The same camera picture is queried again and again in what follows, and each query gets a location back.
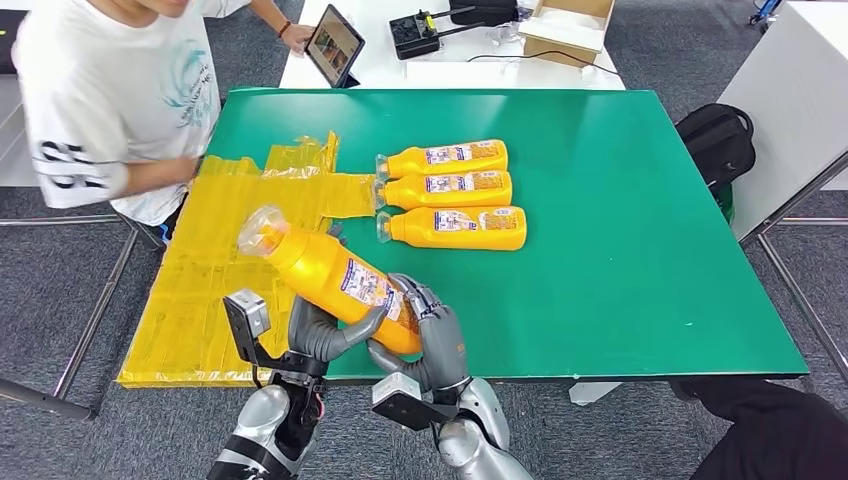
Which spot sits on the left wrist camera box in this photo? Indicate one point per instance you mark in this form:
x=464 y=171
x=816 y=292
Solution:
x=246 y=321

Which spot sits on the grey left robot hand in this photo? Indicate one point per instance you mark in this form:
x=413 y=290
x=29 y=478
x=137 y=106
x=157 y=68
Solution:
x=314 y=341

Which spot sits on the white bench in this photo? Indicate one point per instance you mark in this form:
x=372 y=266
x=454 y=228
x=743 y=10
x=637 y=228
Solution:
x=16 y=146

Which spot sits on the white table foot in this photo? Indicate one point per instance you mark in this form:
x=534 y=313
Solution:
x=593 y=393

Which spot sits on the black remote with antennas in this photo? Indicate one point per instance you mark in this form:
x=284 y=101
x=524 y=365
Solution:
x=414 y=36

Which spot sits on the person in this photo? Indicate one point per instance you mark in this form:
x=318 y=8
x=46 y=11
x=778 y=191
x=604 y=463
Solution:
x=775 y=437
x=99 y=99

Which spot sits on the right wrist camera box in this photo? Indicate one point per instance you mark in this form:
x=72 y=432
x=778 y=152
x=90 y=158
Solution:
x=404 y=404

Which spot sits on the black backpack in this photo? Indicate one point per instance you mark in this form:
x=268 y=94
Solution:
x=715 y=142

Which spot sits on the yellow detergent bottle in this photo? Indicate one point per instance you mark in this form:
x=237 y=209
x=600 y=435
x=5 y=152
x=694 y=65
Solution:
x=411 y=162
x=318 y=265
x=411 y=193
x=417 y=232

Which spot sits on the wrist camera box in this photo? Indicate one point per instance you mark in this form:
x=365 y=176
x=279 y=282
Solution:
x=246 y=321
x=404 y=404

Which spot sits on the blue metal stand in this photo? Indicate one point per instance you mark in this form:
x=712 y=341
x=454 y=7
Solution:
x=765 y=10

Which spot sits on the green table board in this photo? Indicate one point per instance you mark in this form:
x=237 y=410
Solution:
x=629 y=232

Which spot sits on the white table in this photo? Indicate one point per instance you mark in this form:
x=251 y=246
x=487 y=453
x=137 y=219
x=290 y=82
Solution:
x=457 y=73

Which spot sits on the black bag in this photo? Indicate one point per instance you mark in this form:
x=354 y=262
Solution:
x=484 y=10

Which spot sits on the person's right forearm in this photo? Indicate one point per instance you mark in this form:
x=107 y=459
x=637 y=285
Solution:
x=159 y=177

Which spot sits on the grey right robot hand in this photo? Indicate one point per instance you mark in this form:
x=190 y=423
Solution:
x=444 y=351

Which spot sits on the open cardboard box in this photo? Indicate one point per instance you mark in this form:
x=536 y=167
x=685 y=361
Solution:
x=563 y=30

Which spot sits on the black tablet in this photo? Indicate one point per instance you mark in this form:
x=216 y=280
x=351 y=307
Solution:
x=334 y=45

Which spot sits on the person's left forearm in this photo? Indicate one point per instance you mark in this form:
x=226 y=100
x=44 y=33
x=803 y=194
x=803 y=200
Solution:
x=268 y=13

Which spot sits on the clear plastic wrap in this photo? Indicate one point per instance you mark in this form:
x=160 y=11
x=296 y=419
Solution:
x=507 y=34

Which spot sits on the yellow taped cardboard mat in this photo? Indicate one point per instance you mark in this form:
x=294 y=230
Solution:
x=199 y=298

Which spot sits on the metal table frame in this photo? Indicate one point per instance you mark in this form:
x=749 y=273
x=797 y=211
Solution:
x=798 y=298
x=96 y=314

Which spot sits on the person's left hand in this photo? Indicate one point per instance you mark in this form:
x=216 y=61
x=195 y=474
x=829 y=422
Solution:
x=299 y=36

